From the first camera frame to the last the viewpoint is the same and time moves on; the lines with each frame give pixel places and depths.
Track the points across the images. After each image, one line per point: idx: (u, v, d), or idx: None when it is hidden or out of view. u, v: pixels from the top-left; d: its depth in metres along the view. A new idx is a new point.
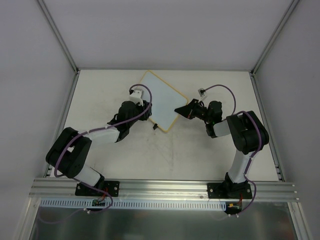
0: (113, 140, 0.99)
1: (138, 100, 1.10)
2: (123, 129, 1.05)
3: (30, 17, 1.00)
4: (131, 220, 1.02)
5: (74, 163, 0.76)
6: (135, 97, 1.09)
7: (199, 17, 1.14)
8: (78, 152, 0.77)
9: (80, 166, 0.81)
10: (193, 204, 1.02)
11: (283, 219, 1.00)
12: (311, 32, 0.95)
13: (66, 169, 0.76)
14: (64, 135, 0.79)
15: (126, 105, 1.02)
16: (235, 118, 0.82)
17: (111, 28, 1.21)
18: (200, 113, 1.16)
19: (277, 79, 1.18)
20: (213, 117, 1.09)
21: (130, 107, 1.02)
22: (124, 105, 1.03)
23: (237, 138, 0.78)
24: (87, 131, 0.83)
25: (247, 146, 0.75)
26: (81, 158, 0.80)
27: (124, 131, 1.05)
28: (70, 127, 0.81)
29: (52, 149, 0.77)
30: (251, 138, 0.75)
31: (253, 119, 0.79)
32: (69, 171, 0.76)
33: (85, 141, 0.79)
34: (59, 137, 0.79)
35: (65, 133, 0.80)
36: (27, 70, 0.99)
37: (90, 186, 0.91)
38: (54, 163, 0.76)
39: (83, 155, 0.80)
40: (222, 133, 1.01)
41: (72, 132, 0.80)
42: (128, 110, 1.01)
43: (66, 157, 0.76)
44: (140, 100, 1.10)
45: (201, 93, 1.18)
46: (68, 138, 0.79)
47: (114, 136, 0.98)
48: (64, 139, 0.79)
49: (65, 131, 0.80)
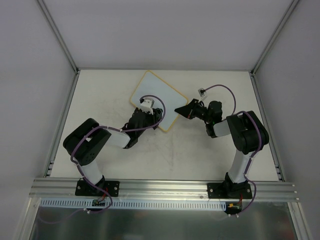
0: (122, 146, 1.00)
1: (148, 109, 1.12)
2: (132, 137, 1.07)
3: (30, 16, 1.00)
4: (131, 221, 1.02)
5: (90, 151, 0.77)
6: (145, 106, 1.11)
7: (199, 17, 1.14)
8: (97, 141, 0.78)
9: (93, 157, 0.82)
10: (192, 204, 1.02)
11: (283, 219, 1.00)
12: (311, 31, 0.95)
13: (80, 155, 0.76)
14: (86, 124, 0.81)
15: (137, 115, 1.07)
16: (235, 118, 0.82)
17: (111, 28, 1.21)
18: (200, 112, 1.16)
19: (277, 78, 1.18)
20: (213, 117, 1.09)
21: (140, 118, 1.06)
22: (135, 115, 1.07)
23: (237, 138, 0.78)
24: (107, 127, 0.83)
25: (247, 146, 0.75)
26: (97, 149, 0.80)
27: (133, 140, 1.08)
28: (92, 119, 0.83)
29: (71, 135, 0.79)
30: (251, 138, 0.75)
31: (253, 119, 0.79)
32: (84, 156, 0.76)
33: (105, 132, 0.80)
34: (81, 125, 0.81)
35: (87, 122, 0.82)
36: (27, 69, 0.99)
37: (92, 184, 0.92)
38: (70, 148, 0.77)
39: (100, 146, 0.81)
40: (222, 133, 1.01)
41: (93, 124, 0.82)
42: (137, 121, 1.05)
43: (84, 143, 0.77)
44: (150, 109, 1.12)
45: (201, 93, 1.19)
46: (88, 128, 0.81)
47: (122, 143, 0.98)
48: (86, 127, 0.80)
49: (88, 120, 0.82)
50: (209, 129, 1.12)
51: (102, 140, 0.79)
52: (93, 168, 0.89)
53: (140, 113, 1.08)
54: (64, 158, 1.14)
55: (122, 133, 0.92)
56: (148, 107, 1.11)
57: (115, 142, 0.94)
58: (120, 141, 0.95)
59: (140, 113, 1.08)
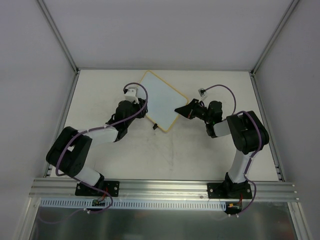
0: (112, 140, 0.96)
1: (134, 99, 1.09)
2: (121, 128, 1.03)
3: (30, 17, 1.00)
4: (131, 220, 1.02)
5: (75, 163, 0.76)
6: (130, 96, 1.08)
7: (199, 17, 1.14)
8: (79, 150, 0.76)
9: (81, 165, 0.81)
10: (193, 204, 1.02)
11: (284, 219, 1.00)
12: (311, 31, 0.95)
13: (67, 166, 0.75)
14: (65, 134, 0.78)
15: (123, 104, 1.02)
16: (235, 118, 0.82)
17: (111, 29, 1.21)
18: (201, 112, 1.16)
19: (277, 79, 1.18)
20: (213, 117, 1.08)
21: (126, 107, 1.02)
22: (120, 105, 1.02)
23: (237, 138, 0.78)
24: (88, 130, 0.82)
25: (247, 146, 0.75)
26: (83, 157, 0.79)
27: (123, 131, 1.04)
28: (69, 126, 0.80)
29: (52, 149, 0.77)
30: (251, 138, 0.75)
31: (253, 119, 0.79)
32: (71, 168, 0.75)
33: (86, 139, 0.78)
34: (59, 136, 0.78)
35: (66, 132, 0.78)
36: (27, 70, 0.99)
37: (91, 185, 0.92)
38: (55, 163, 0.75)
39: (85, 154, 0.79)
40: (222, 133, 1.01)
41: (71, 132, 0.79)
42: (124, 111, 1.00)
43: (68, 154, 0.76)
44: (136, 99, 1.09)
45: (201, 93, 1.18)
46: (68, 138, 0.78)
47: (114, 135, 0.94)
48: (64, 137, 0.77)
49: (65, 130, 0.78)
50: (209, 129, 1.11)
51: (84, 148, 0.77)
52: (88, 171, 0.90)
53: (126, 102, 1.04)
54: None
55: (110, 130, 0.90)
56: (133, 96, 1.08)
57: (105, 139, 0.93)
58: (108, 137, 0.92)
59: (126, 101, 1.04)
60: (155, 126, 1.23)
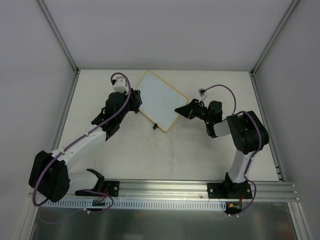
0: (102, 139, 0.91)
1: (124, 90, 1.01)
2: (112, 124, 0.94)
3: (31, 17, 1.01)
4: (131, 220, 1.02)
5: (56, 188, 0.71)
6: (119, 86, 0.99)
7: (199, 17, 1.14)
8: (56, 176, 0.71)
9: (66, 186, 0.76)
10: (193, 204, 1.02)
11: (283, 219, 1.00)
12: (311, 31, 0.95)
13: (48, 194, 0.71)
14: (39, 160, 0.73)
15: (114, 97, 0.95)
16: (235, 118, 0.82)
17: (111, 28, 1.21)
18: (201, 112, 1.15)
19: (277, 79, 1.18)
20: (213, 117, 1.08)
21: (118, 99, 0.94)
22: (111, 98, 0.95)
23: (237, 138, 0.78)
24: (62, 151, 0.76)
25: (247, 146, 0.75)
26: (64, 182, 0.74)
27: (113, 127, 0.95)
28: (43, 151, 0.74)
29: (31, 178, 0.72)
30: (251, 138, 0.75)
31: (253, 119, 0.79)
32: (53, 196, 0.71)
33: (61, 164, 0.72)
34: (34, 164, 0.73)
35: (40, 158, 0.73)
36: (27, 70, 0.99)
37: (88, 190, 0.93)
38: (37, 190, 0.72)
39: (65, 177, 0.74)
40: (222, 133, 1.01)
41: (46, 157, 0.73)
42: (115, 102, 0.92)
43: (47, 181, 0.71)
44: (126, 89, 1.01)
45: (201, 93, 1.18)
46: (43, 163, 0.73)
47: (102, 135, 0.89)
48: (39, 164, 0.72)
49: (39, 156, 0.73)
50: (209, 129, 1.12)
51: (60, 174, 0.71)
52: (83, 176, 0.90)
53: (117, 94, 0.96)
54: None
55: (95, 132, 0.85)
56: (123, 87, 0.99)
57: (91, 146, 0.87)
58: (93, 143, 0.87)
59: (117, 93, 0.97)
60: (155, 126, 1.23)
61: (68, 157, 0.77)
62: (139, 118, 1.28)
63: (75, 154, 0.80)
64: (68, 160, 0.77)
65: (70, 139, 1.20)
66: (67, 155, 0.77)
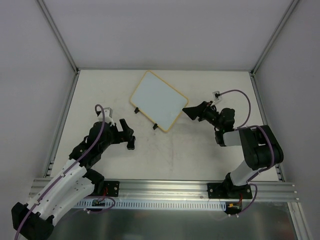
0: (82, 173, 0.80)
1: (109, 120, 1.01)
2: (94, 153, 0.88)
3: (31, 17, 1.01)
4: (131, 220, 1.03)
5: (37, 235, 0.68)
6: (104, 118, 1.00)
7: (199, 17, 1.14)
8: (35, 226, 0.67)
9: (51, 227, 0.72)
10: (192, 204, 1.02)
11: (283, 219, 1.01)
12: (311, 31, 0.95)
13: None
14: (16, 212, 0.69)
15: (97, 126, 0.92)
16: (249, 132, 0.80)
17: (111, 28, 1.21)
18: (211, 117, 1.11)
19: (277, 79, 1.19)
20: (224, 125, 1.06)
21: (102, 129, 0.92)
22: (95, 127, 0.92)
23: (247, 154, 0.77)
24: (37, 202, 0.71)
25: (258, 163, 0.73)
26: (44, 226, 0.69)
27: (96, 156, 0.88)
28: (19, 202, 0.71)
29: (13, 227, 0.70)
30: (264, 155, 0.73)
31: (267, 135, 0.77)
32: None
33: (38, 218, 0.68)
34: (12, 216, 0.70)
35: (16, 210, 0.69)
36: (27, 69, 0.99)
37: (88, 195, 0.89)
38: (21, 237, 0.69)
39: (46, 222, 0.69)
40: (231, 142, 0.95)
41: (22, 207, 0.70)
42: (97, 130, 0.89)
43: (30, 229, 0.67)
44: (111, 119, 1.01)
45: (216, 97, 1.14)
46: (20, 215, 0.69)
47: (81, 171, 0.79)
48: (16, 216, 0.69)
49: (15, 208, 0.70)
50: (218, 137, 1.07)
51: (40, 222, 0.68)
52: (73, 198, 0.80)
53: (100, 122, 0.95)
54: (64, 158, 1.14)
55: (72, 170, 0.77)
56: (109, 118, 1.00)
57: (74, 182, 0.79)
58: (75, 178, 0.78)
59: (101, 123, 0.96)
60: (155, 126, 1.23)
61: (44, 206, 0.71)
62: (139, 118, 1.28)
63: (52, 202, 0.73)
64: (43, 211, 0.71)
65: (70, 139, 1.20)
66: (43, 205, 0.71)
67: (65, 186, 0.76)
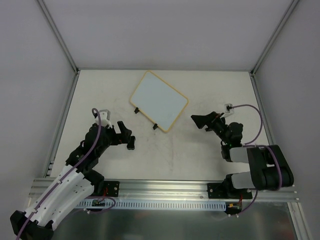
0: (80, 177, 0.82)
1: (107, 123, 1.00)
2: (91, 158, 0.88)
3: (31, 17, 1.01)
4: (131, 220, 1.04)
5: None
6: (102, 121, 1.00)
7: (199, 17, 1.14)
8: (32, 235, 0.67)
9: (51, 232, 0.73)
10: (193, 204, 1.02)
11: (283, 219, 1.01)
12: (311, 31, 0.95)
13: None
14: (14, 220, 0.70)
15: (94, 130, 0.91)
16: (258, 151, 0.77)
17: (111, 28, 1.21)
18: (218, 130, 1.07)
19: (277, 79, 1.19)
20: (231, 140, 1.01)
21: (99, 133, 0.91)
22: (92, 131, 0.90)
23: (255, 175, 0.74)
24: (34, 210, 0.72)
25: (266, 186, 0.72)
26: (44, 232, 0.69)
27: (92, 160, 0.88)
28: (16, 211, 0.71)
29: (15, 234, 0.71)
30: (272, 179, 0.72)
31: (276, 157, 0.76)
32: None
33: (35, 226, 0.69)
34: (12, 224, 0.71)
35: (14, 219, 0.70)
36: (27, 69, 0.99)
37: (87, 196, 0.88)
38: None
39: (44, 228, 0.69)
40: (238, 158, 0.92)
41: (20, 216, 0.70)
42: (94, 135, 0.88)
43: (29, 236, 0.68)
44: (108, 122, 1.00)
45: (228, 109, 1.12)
46: (19, 223, 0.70)
47: (79, 176, 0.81)
48: (15, 225, 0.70)
49: (13, 216, 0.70)
50: (224, 151, 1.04)
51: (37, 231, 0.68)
52: (72, 201, 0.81)
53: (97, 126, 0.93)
54: (64, 158, 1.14)
55: (69, 176, 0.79)
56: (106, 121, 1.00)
57: (71, 188, 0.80)
58: (72, 183, 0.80)
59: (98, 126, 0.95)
60: (155, 126, 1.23)
61: (41, 214, 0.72)
62: (139, 118, 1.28)
63: (50, 208, 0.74)
64: (41, 218, 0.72)
65: (70, 139, 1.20)
66: (40, 213, 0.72)
67: (61, 193, 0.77)
